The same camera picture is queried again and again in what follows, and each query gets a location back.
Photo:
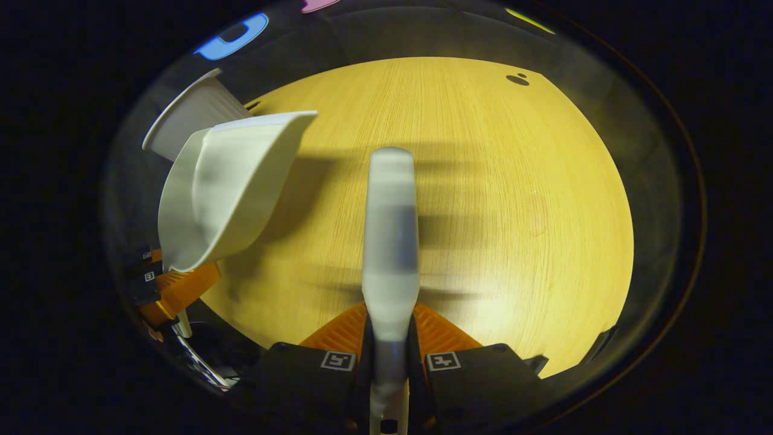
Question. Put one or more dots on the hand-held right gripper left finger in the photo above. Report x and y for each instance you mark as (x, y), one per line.
(302, 380)

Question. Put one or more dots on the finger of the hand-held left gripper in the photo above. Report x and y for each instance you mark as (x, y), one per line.
(144, 255)
(181, 290)

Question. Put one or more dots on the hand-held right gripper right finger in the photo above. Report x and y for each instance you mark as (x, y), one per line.
(477, 380)

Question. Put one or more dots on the grey plastic dustpan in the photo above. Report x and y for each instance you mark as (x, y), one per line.
(235, 181)

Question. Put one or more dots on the grey plastic garbage bin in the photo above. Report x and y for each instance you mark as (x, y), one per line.
(193, 115)

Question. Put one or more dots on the small grey broom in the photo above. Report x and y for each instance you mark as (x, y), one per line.
(391, 241)

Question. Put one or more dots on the wooden desktop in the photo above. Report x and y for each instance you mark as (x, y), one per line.
(483, 199)

